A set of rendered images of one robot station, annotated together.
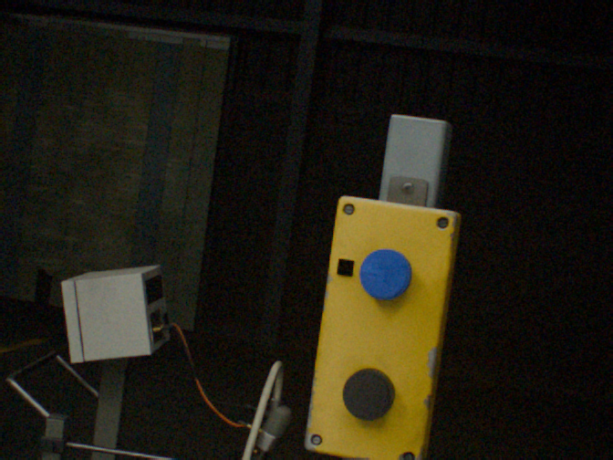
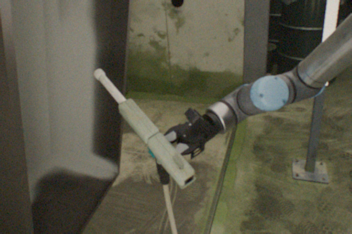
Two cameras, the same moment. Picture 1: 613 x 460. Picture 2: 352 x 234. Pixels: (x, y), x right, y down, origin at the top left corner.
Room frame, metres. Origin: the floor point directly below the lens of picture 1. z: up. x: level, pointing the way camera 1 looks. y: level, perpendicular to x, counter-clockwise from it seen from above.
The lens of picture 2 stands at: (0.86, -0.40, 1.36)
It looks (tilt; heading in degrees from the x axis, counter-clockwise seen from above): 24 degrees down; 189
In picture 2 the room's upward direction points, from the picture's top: 5 degrees counter-clockwise
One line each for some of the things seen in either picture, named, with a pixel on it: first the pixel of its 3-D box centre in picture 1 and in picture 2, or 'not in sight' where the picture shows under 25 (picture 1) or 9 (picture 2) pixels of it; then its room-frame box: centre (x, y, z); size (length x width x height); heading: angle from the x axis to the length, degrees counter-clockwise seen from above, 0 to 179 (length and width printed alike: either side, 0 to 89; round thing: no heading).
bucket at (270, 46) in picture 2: not in sight; (262, 58); (-2.60, 0.25, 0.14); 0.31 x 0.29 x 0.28; 167
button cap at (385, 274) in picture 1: (386, 274); not in sight; (1.19, -0.08, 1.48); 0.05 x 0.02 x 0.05; 77
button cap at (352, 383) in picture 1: (368, 393); not in sight; (1.19, -0.08, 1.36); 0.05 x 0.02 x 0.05; 77
